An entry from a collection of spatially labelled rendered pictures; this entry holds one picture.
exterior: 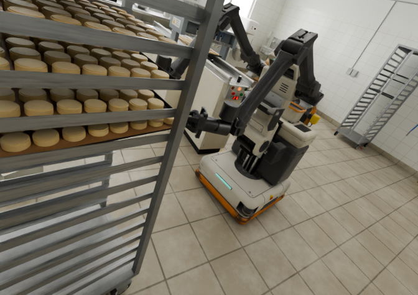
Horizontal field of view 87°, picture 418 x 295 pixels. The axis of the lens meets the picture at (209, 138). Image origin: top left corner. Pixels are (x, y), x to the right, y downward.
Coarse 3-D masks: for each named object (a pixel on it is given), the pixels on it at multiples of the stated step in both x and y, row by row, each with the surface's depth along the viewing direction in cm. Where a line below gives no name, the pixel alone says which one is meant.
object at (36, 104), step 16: (0, 96) 45; (16, 96) 50; (32, 96) 49; (48, 96) 54; (64, 96) 53; (80, 96) 56; (96, 96) 58; (112, 96) 61; (128, 96) 64; (144, 96) 68; (0, 112) 42; (16, 112) 44; (32, 112) 45; (48, 112) 47; (64, 112) 49; (80, 112) 52; (96, 112) 54
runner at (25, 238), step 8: (152, 192) 83; (128, 200) 77; (136, 200) 80; (104, 208) 71; (112, 208) 74; (120, 208) 76; (80, 216) 70; (88, 216) 68; (96, 216) 71; (56, 224) 65; (64, 224) 64; (72, 224) 66; (32, 232) 61; (40, 232) 60; (48, 232) 62; (8, 240) 58; (16, 240) 57; (24, 240) 58; (32, 240) 60; (0, 248) 55; (8, 248) 56
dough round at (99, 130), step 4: (92, 124) 58; (96, 124) 59; (100, 124) 59; (104, 124) 60; (88, 128) 57; (92, 128) 57; (96, 128) 58; (100, 128) 58; (104, 128) 59; (108, 128) 60; (88, 132) 58; (92, 132) 57; (96, 132) 57; (100, 132) 58; (104, 132) 58; (108, 132) 61; (96, 136) 58; (100, 136) 58
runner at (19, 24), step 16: (0, 16) 32; (16, 16) 33; (16, 32) 34; (32, 32) 35; (48, 32) 37; (64, 32) 38; (80, 32) 40; (96, 32) 41; (112, 32) 43; (128, 48) 47; (144, 48) 49; (160, 48) 51; (176, 48) 54; (192, 48) 57
